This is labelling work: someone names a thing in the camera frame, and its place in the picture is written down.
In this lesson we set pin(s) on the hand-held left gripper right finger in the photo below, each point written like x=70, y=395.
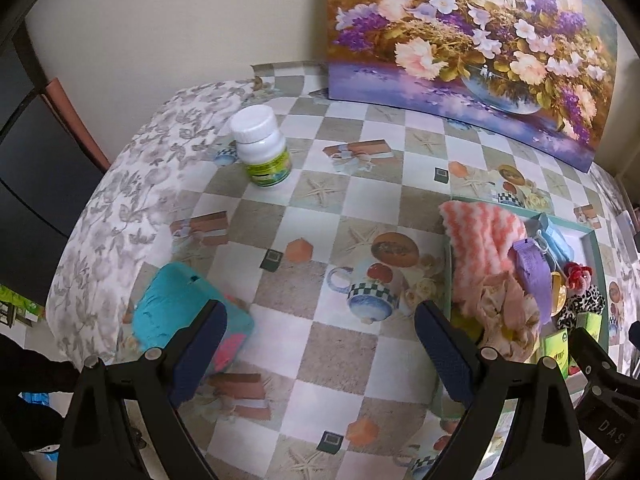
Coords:
x=447, y=355

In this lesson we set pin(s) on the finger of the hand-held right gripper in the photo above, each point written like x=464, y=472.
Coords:
x=595, y=360

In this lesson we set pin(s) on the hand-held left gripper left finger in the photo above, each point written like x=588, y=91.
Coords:
x=197, y=355

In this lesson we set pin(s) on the green tissue pack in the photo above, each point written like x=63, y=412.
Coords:
x=591, y=324
x=557, y=352

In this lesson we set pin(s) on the black and white leopard scrunchie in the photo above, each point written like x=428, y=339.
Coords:
x=585, y=302

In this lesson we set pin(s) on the teal plastic toy case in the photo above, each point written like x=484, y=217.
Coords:
x=165, y=305

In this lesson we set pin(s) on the beige pink cloth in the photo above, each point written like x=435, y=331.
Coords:
x=500, y=315

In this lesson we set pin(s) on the red scrunchie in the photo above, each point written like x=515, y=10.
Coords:
x=579, y=275

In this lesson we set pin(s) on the purple packet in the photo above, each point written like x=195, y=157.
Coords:
x=532, y=275

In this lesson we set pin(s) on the pink striped knit cloth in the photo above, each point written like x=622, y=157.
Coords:
x=480, y=245

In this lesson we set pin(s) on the teal tray with white inside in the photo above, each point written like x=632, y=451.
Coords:
x=592, y=245

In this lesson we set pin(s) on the blue face mask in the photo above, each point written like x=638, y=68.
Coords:
x=557, y=245

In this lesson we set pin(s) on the pink soft item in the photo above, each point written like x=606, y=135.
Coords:
x=231, y=350

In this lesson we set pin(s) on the person's black clothing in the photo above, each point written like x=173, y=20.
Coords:
x=35, y=375

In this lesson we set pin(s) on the grey floral tablecloth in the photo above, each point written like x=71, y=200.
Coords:
x=125, y=200

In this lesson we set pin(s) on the green packet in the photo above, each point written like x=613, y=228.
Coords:
x=15, y=305

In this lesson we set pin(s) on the white pill bottle green label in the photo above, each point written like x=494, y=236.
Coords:
x=262, y=155

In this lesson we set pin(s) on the dark cupboard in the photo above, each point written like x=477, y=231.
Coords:
x=35, y=185

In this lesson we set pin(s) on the red-brown wooden strip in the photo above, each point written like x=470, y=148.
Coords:
x=75, y=120

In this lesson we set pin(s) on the flower painting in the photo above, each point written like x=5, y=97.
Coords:
x=475, y=35

